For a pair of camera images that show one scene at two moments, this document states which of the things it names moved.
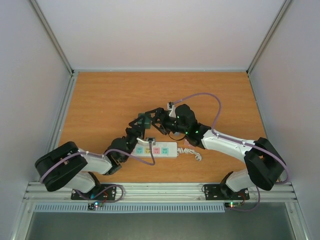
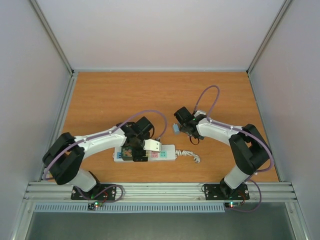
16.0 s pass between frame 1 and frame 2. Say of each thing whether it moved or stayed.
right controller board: stayed
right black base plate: stayed
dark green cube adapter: moved
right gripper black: moved
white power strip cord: moved
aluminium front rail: stayed
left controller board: stayed
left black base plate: stayed
